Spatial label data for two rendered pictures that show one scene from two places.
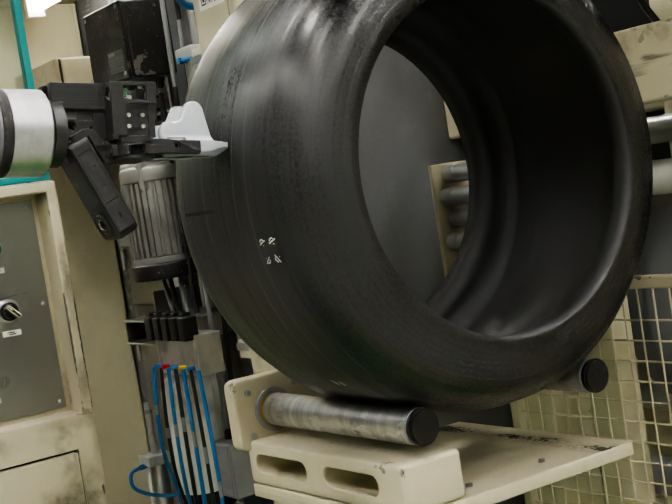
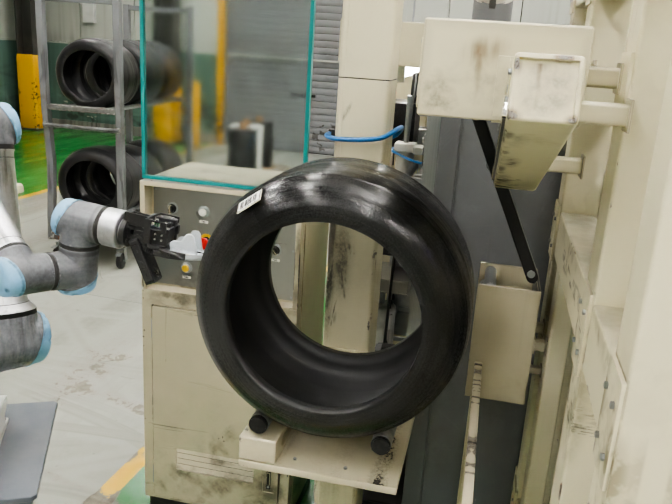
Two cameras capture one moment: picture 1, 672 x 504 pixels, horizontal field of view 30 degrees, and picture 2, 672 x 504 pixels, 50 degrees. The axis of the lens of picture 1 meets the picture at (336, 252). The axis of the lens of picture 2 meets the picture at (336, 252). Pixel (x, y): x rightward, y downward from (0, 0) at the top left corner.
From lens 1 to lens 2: 1.41 m
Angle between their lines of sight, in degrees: 46
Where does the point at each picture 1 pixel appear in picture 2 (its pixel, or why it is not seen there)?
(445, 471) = (264, 449)
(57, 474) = not seen: hidden behind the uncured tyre
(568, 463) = (345, 479)
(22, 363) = (277, 275)
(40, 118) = (108, 229)
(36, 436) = not seen: hidden behind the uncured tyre
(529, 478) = (316, 474)
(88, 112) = (142, 227)
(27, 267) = (289, 232)
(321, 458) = not seen: hidden behind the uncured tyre
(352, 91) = (229, 263)
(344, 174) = (217, 301)
